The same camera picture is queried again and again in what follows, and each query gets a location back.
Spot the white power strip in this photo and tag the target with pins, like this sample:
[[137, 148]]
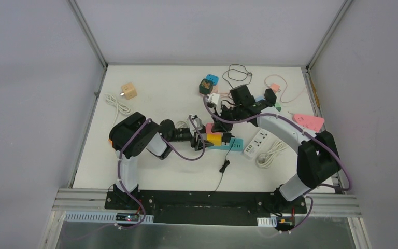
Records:
[[252, 149]]

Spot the pink triangular power strip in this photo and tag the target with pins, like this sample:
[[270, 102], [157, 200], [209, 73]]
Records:
[[313, 123]]

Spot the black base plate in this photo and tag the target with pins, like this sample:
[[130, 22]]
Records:
[[204, 207]]

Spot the salmon pink charger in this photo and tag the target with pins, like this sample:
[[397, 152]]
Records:
[[275, 87]]

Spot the green charger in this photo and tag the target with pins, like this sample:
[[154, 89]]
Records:
[[278, 106]]

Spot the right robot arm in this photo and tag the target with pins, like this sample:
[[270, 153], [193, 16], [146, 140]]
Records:
[[317, 156]]

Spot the beige dragon cube adapter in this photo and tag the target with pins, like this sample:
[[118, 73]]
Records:
[[128, 91]]

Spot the dark green cube socket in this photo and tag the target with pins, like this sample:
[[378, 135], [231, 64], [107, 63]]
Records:
[[205, 87]]

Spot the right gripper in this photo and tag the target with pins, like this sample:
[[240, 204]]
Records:
[[220, 126]]

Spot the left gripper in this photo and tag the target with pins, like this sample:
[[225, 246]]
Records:
[[195, 139]]

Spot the blue cube socket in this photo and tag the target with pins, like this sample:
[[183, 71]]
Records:
[[213, 78]]

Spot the pink cube socket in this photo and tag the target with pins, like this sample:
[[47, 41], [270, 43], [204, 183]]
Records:
[[209, 127]]

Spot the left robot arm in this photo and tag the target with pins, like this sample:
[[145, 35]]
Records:
[[130, 137]]

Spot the yellow cube socket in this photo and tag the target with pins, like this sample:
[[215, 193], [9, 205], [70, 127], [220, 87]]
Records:
[[214, 138]]

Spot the black power adapter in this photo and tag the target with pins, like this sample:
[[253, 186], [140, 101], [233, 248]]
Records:
[[270, 96]]

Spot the light blue charger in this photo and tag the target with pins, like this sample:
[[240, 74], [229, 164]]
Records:
[[260, 98]]

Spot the round pink socket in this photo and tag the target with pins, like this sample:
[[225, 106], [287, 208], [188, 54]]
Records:
[[214, 89]]

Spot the teal power strip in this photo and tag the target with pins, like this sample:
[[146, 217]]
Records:
[[235, 144]]

